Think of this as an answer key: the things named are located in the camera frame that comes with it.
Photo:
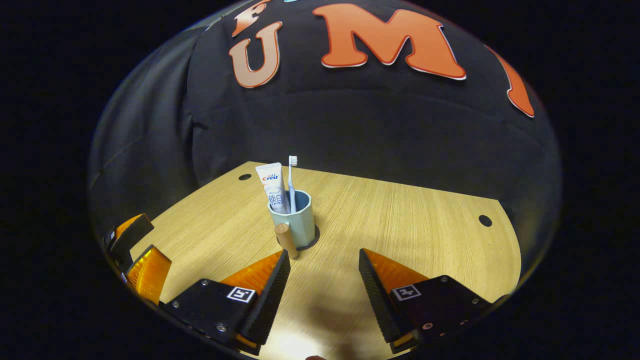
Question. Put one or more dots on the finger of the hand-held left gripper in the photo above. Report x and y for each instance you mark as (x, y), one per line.
(150, 275)
(132, 232)

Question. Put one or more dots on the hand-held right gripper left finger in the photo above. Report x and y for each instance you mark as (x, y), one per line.
(272, 300)

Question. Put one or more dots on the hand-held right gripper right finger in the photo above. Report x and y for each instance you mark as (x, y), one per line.
(380, 300)

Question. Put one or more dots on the dark round coaster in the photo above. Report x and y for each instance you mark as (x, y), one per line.
(317, 234)

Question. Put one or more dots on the white toothpaste tube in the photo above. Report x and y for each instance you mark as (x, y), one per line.
(272, 185)

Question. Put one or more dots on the white toothbrush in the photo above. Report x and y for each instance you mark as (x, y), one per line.
(292, 185)

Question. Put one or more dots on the wooden desktop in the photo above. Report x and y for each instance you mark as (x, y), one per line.
(400, 225)

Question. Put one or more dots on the black backdrop cloth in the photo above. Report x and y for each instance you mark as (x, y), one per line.
(350, 125)

